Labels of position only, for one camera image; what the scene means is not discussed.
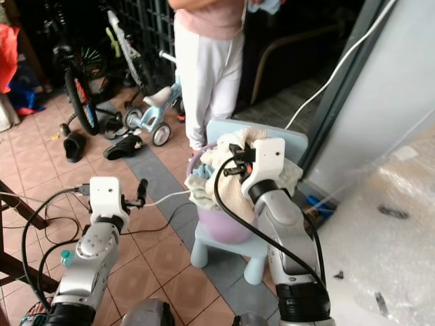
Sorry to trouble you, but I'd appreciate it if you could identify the pale blue garment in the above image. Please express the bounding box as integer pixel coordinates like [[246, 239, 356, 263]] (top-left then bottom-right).
[[184, 162, 216, 209]]

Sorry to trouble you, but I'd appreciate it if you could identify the white wall cable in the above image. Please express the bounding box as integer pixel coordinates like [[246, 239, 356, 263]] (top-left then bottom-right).
[[285, 0, 399, 131]]

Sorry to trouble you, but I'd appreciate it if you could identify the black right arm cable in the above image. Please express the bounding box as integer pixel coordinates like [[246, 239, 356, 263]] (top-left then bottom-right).
[[213, 156, 330, 289]]

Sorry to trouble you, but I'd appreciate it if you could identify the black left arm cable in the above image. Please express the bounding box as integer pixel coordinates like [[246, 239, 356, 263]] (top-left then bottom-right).
[[21, 188, 93, 310]]

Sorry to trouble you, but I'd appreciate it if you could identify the cream towel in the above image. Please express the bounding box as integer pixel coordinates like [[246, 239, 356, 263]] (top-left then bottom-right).
[[200, 126, 304, 225]]

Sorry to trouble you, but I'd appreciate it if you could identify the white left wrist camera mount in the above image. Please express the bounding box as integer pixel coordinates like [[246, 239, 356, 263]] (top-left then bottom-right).
[[89, 176, 131, 230]]

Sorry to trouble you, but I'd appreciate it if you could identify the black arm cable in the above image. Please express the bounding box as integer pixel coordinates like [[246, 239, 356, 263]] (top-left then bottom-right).
[[213, 156, 330, 289], [21, 188, 93, 310]]

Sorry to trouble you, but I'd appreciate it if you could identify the clear water bottle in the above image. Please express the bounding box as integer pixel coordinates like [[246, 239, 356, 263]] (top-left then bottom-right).
[[59, 249, 76, 268]]

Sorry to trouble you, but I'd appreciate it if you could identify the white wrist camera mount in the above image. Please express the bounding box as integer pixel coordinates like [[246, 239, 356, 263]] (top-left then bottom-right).
[[89, 176, 131, 230], [240, 137, 286, 199]]

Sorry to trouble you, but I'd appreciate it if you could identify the grey robot left leg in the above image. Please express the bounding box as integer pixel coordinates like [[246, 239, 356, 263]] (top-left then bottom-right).
[[118, 298, 175, 326]]

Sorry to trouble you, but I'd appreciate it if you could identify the white child bicycle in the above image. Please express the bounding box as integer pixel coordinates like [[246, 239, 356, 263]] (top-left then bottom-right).
[[100, 4, 158, 97]]

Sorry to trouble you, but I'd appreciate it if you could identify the dark wooden furniture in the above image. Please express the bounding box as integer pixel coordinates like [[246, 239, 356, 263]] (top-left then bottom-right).
[[0, 196, 56, 297]]

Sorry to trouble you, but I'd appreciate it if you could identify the black metal grille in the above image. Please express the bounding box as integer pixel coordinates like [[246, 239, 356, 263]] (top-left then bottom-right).
[[116, 0, 179, 70]]

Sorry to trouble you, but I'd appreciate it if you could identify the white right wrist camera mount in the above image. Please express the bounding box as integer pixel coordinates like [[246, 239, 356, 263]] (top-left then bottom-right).
[[240, 137, 286, 199]]

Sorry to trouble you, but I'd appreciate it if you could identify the blue bag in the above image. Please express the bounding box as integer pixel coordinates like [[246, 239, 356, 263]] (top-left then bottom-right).
[[10, 80, 46, 117]]

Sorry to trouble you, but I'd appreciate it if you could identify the light blue child chair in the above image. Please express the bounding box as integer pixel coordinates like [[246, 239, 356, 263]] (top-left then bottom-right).
[[189, 118, 310, 287]]

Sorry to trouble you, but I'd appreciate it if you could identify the lavender plastic laundry basket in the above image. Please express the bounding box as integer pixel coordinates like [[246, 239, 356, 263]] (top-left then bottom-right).
[[187, 144, 260, 247]]

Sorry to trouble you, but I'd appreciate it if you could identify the grey robot leg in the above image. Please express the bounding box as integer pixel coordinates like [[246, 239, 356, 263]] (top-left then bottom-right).
[[118, 298, 175, 326], [230, 312, 271, 326]]

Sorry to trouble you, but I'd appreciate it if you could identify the light blue held cloth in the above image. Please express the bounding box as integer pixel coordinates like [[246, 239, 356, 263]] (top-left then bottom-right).
[[247, 0, 283, 16]]

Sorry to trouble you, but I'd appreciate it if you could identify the white washer with bubble wrap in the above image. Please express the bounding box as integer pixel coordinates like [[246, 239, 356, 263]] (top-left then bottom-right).
[[264, 124, 435, 326]]

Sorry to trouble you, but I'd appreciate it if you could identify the black bicycle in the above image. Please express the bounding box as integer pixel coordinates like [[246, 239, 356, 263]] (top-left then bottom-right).
[[41, 0, 113, 139]]

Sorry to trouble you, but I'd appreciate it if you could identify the dark grey door frame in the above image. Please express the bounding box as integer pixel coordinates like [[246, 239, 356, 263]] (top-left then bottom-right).
[[298, 0, 392, 179]]

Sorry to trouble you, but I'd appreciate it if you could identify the person in white trousers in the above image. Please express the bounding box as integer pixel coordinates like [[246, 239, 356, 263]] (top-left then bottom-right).
[[168, 0, 283, 151]]

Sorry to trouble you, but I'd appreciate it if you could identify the black sandal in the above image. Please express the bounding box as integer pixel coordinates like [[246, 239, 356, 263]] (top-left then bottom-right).
[[63, 132, 88, 163], [103, 133, 144, 161]]

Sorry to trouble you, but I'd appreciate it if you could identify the grey robot right leg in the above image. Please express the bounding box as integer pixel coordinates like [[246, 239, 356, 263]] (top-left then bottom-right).
[[230, 312, 271, 326]]

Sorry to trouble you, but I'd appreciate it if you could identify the red cloth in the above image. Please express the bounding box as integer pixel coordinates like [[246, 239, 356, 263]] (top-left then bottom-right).
[[0, 23, 20, 95]]

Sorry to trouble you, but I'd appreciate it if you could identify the foot in patterned sandal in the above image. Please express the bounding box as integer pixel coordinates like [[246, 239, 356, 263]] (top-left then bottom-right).
[[21, 302, 50, 326]]

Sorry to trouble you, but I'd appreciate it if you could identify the small blue object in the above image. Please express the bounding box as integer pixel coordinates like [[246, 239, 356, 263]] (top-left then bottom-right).
[[306, 195, 338, 219]]

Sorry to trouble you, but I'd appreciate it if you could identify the light blue tricycle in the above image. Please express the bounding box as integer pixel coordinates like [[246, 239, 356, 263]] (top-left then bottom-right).
[[124, 50, 186, 147]]

